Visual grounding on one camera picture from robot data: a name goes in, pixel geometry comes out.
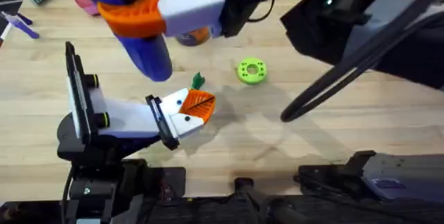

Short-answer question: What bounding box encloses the black rail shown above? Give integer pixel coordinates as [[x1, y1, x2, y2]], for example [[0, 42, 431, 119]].
[[0, 177, 444, 224]]

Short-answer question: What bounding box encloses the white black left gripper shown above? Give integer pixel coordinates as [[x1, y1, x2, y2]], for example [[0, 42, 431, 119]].
[[57, 87, 216, 164]]

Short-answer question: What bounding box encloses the white pen with red tip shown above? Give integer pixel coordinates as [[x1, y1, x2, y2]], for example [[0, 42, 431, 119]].
[[0, 22, 13, 47]]

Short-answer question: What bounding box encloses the green disc with holes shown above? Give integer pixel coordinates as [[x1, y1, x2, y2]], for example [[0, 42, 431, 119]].
[[236, 57, 268, 86]]

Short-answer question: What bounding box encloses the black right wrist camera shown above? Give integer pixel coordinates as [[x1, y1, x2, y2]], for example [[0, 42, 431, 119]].
[[280, 0, 370, 66]]

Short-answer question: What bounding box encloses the black upright left wrist plate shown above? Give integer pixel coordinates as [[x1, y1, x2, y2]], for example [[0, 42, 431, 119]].
[[65, 42, 110, 145]]

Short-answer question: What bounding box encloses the toy carrot with green top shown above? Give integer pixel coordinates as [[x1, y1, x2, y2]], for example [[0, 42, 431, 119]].
[[189, 72, 206, 92]]

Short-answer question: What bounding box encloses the purple tool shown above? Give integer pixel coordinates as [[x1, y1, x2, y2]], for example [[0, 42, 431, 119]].
[[1, 11, 40, 40]]

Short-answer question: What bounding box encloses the orange and purple round toy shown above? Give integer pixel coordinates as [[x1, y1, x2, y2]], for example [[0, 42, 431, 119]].
[[176, 26, 212, 47]]

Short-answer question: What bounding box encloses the thick black cable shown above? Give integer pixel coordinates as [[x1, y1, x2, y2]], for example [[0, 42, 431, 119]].
[[280, 0, 444, 123]]

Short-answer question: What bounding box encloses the thin black cable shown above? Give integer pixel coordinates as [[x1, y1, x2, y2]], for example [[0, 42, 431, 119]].
[[246, 0, 275, 23]]

